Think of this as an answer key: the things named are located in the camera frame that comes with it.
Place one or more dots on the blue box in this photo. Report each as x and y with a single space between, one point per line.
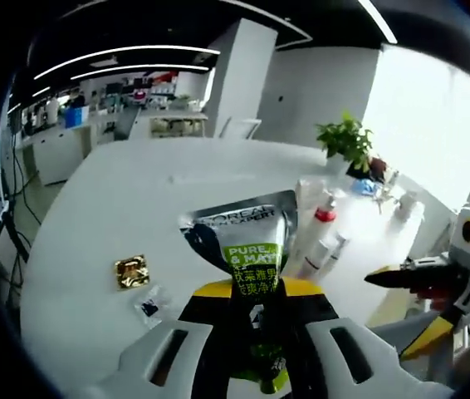
77 117

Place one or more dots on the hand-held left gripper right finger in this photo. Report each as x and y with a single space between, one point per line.
318 311

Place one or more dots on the white office chair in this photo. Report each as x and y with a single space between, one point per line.
238 129

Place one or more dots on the tall red-collar skincare pump bottle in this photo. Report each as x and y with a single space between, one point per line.
325 215

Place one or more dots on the small clear skincare sachet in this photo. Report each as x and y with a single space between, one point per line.
150 305

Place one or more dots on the gold skincare sachet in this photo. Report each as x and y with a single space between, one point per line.
132 272

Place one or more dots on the blue cloth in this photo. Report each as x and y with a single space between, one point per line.
364 188

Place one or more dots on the green potted plant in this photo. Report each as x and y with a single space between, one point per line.
345 139

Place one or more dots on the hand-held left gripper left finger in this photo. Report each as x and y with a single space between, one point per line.
202 316

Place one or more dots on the grey office chair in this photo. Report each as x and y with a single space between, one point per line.
127 124

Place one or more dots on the white skincare tube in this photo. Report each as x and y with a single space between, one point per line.
303 208

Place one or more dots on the green and silver skincare sachet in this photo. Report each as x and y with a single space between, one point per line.
251 249

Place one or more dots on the small white desk ornament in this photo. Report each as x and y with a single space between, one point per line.
388 191

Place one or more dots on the white low cabinet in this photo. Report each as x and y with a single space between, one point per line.
56 154

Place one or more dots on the white plant pot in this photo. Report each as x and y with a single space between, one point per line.
338 165

